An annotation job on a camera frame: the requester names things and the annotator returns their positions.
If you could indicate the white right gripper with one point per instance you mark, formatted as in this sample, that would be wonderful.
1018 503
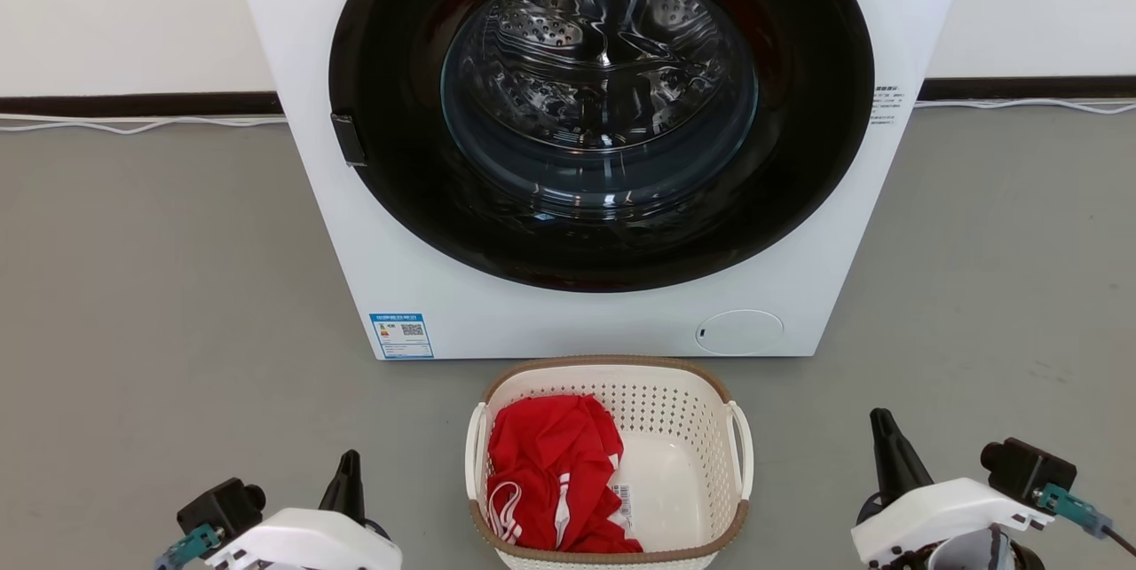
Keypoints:
941 508

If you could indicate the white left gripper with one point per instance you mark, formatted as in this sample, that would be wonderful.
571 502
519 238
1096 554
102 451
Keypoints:
302 543

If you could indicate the cream perforated plastic laundry basket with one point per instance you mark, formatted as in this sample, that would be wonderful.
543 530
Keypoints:
670 481

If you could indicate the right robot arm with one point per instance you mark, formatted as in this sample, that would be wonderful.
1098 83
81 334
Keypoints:
976 552

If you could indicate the blue energy label sticker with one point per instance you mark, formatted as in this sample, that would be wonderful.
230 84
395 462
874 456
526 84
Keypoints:
401 336

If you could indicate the red garment with white stripes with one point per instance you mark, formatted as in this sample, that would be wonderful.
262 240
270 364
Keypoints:
541 455

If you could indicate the round white filter cover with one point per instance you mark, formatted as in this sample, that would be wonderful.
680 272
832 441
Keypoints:
739 332

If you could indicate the white front-load washing machine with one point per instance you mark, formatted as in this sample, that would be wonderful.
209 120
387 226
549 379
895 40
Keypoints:
577 326

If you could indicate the small printed text label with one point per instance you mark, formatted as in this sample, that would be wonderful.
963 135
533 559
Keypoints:
889 106

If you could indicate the black round glass washer door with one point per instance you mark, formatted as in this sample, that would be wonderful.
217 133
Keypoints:
390 55

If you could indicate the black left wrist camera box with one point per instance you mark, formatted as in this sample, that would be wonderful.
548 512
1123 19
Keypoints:
220 508

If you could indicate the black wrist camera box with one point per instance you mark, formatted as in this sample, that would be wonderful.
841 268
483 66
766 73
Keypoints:
220 508
1025 468

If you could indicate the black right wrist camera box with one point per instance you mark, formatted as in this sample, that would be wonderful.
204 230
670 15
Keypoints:
1025 468

